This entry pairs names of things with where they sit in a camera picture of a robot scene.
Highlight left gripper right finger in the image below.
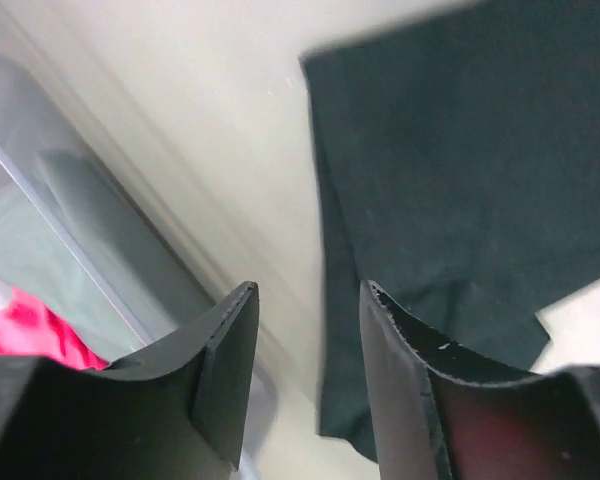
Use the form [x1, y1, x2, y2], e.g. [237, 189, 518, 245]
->
[360, 281, 600, 480]

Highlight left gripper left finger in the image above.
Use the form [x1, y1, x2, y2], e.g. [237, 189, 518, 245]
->
[0, 282, 259, 479]

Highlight black t shirt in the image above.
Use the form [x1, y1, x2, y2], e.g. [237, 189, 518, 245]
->
[302, 1, 600, 460]

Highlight pink t shirt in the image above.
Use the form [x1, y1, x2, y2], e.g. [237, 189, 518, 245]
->
[0, 287, 110, 370]

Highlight grey plastic bin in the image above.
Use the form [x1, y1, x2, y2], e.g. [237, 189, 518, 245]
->
[0, 55, 275, 479]

